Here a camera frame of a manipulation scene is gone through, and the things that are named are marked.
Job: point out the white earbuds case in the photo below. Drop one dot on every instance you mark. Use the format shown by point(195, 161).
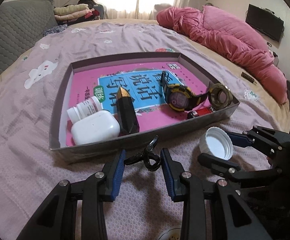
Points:
point(100, 126)

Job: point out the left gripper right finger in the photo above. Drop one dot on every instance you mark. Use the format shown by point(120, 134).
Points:
point(172, 171)

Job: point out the red black lighter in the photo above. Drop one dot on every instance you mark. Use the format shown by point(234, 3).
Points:
point(200, 112)

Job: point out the black wall television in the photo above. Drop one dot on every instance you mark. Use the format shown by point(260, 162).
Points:
point(265, 22)

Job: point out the stack of folded clothes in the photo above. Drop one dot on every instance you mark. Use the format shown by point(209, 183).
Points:
point(84, 11)

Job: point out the pink quilted duvet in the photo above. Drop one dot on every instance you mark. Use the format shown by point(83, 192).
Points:
point(230, 37)

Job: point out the black gold lipstick tube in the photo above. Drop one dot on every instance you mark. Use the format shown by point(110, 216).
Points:
point(126, 112)

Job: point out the black yellow digital watch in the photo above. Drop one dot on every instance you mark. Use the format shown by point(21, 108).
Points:
point(180, 97)

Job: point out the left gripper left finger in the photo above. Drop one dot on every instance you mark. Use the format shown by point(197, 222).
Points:
point(114, 174)

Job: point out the small white pill bottle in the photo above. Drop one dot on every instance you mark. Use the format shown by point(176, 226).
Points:
point(84, 109)

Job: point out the grey quilted headboard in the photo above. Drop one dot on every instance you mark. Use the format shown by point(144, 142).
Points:
point(22, 24)

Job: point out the shallow cardboard box tray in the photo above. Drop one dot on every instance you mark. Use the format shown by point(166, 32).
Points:
point(60, 128)

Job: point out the white plastic bottle cap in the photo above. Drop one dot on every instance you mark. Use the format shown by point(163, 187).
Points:
point(216, 142)

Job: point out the purple patterned bed sheet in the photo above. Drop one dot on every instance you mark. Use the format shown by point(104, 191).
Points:
point(29, 170)

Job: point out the pink blue children's book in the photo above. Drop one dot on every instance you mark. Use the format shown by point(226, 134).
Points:
point(141, 80)

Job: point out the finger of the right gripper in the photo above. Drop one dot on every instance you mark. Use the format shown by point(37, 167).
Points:
point(223, 168)
point(268, 141)

